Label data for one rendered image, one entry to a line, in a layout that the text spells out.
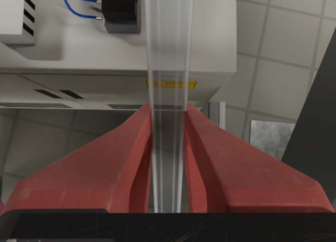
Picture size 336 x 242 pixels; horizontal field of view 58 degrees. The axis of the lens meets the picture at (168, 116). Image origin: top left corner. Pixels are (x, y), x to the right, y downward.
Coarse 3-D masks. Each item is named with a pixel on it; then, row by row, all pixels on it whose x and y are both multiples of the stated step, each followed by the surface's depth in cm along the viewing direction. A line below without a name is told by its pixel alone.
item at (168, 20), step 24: (144, 0) 9; (168, 0) 8; (192, 0) 9; (168, 24) 9; (168, 48) 10; (168, 72) 10; (168, 96) 11; (168, 120) 12; (168, 144) 12; (168, 168) 14; (168, 192) 15
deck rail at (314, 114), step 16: (320, 64) 17; (320, 80) 17; (320, 96) 17; (304, 112) 19; (320, 112) 17; (304, 128) 19; (320, 128) 17; (288, 144) 21; (304, 144) 19; (320, 144) 17; (288, 160) 21; (304, 160) 19; (320, 160) 17; (320, 176) 17
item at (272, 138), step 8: (256, 120) 107; (256, 128) 107; (264, 128) 107; (272, 128) 107; (280, 128) 107; (288, 128) 107; (256, 136) 106; (264, 136) 106; (272, 136) 106; (280, 136) 106; (288, 136) 106; (256, 144) 106; (264, 144) 106; (272, 144) 106; (280, 144) 106; (272, 152) 106; (280, 152) 102
